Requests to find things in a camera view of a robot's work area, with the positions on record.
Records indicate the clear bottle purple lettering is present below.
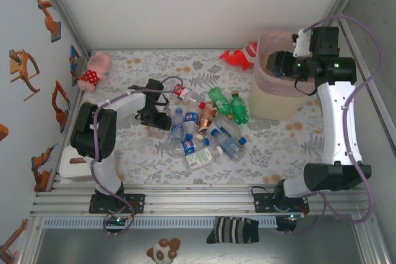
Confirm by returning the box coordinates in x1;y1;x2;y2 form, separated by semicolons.
169;108;186;143

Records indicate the red label plastic bottle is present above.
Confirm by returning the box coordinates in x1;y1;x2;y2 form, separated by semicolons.
172;83;192;103

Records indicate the Pepsi bottle blue label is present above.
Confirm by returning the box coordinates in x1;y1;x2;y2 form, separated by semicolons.
170;136;211;157
182;108;200;141

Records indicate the clear bottle red cap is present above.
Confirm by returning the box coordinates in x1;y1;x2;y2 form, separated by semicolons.
185;98;207;113

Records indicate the copper brown label bottle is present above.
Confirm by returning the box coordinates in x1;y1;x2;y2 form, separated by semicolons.
194;102;218;140

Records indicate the green white label bottle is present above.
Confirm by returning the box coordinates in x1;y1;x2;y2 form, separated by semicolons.
182;145;224;172

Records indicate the green plastic bottle yellow cap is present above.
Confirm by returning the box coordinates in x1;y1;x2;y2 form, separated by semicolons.
207;87;233;119
230;90;250;126

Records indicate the clear water bottle blue cap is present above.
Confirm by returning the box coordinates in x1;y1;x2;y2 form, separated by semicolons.
213;115;249;146
210;127;245;163

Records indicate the beige slotted plastic bin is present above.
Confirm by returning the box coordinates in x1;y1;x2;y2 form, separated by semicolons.
249;28;313;120

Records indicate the floral grey patterned tablecloth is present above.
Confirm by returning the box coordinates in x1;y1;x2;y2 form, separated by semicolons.
66;49;330;186

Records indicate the pink pig plush toy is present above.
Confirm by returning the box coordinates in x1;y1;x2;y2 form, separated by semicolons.
77;52;111;93

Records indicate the red fish plush toy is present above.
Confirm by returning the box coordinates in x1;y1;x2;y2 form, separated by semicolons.
219;41;258;71

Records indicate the white tissue box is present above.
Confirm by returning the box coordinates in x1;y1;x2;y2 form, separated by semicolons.
58;146;93;184

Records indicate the small circuit board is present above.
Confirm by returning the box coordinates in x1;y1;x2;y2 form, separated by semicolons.
105;216;129;228

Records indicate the brown and white plush toy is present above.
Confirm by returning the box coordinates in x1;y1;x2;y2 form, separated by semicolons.
146;237;182;262

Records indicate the black and white striped sock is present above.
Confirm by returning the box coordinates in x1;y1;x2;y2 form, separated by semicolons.
206;216;260;245

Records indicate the black controller box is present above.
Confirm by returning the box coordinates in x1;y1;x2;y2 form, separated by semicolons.
275;214;299;233

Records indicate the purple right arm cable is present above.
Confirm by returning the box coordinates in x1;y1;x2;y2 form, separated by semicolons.
290;14;384;236

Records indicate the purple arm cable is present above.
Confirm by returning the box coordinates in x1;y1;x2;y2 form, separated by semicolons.
91;75;185;237
290;14;384;236

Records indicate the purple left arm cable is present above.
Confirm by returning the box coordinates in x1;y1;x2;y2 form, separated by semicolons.
91;75;185;237

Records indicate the aluminium corner post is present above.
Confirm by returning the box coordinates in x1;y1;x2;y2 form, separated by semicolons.
33;0;92;61
315;0;371;41

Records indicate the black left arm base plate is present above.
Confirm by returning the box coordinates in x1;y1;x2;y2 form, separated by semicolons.
88;194;146;215

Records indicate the blue and orange wall sticker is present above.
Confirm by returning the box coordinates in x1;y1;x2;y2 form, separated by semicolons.
68;44;82;87

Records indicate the aluminium rail frame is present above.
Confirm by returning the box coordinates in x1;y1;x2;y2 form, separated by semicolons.
29;183;377;217

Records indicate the white slotted cable duct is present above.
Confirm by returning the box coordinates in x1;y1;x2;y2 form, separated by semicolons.
41;216;278;229

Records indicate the orange chair shaped wall sticker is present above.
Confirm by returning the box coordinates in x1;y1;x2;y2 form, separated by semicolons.
8;49;41;101

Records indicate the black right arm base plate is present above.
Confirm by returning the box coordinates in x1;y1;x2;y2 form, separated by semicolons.
252;185;310;214

